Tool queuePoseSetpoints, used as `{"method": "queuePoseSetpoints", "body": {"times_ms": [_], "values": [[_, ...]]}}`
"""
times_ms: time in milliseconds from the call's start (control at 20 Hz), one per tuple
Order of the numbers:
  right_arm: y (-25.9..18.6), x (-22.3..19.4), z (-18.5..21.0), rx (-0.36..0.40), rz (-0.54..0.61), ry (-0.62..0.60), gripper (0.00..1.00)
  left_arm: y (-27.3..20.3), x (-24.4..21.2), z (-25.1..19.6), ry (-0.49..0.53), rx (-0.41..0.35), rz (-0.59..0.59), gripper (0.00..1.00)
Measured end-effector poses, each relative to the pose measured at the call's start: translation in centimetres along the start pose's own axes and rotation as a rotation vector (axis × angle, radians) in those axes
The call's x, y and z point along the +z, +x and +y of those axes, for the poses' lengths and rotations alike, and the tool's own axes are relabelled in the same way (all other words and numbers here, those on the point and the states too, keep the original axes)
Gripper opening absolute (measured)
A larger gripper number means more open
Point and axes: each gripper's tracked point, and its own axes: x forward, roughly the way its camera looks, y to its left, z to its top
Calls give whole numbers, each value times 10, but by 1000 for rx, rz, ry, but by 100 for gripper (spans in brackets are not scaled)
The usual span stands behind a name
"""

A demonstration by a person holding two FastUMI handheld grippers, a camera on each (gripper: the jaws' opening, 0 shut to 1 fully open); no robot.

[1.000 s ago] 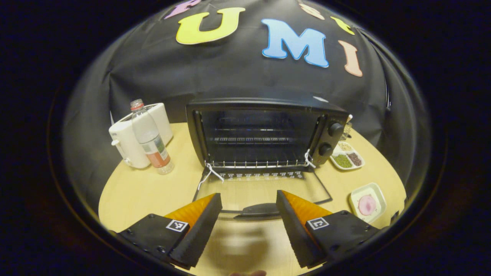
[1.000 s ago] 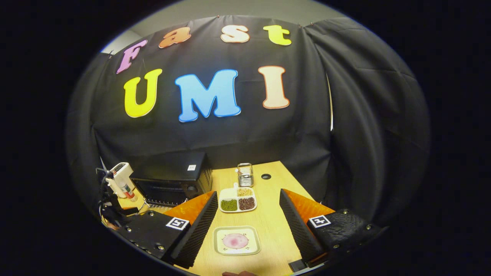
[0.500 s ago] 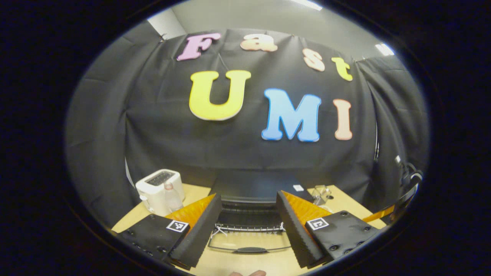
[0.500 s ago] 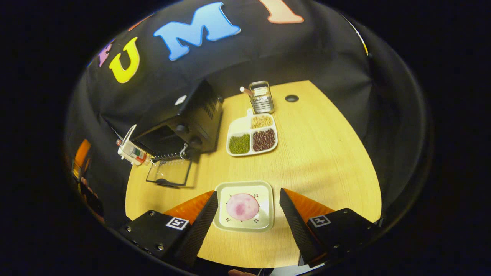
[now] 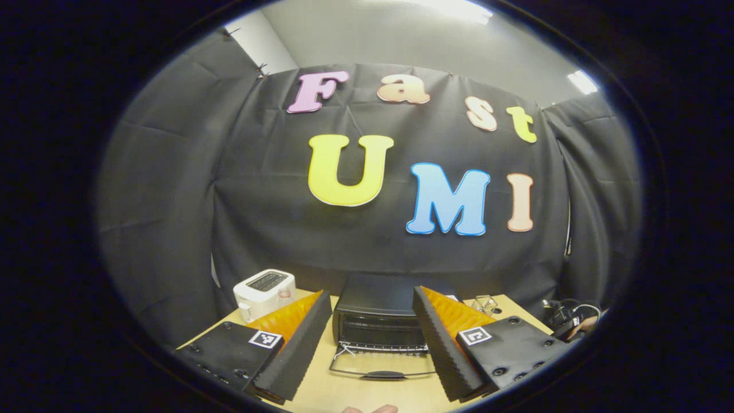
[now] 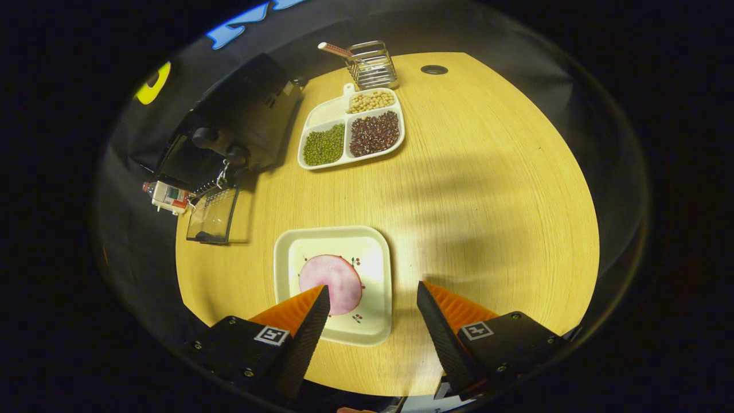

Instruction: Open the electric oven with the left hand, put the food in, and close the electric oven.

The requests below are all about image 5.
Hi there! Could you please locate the large ceiling light panel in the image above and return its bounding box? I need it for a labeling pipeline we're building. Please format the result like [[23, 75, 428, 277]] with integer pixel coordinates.
[[401, 0, 494, 25]]

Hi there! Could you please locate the black backdrop cloth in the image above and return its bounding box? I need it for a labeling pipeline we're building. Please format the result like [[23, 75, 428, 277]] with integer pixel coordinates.
[[95, 26, 644, 352]]

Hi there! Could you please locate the white toaster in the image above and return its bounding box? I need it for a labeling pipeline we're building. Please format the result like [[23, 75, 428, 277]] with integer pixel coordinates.
[[233, 268, 297, 324]]

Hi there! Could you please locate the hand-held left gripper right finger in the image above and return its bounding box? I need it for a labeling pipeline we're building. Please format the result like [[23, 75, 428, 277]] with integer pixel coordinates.
[[411, 286, 574, 404]]

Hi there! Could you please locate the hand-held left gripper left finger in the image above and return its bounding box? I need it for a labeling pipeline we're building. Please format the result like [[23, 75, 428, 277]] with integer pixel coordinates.
[[172, 290, 334, 406]]

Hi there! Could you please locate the small ceiling light panel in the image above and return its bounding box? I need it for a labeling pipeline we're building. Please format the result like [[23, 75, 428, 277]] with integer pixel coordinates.
[[567, 69, 599, 96]]

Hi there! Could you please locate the black electric oven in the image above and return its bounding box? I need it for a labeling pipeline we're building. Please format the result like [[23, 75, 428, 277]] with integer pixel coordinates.
[[328, 274, 460, 381]]

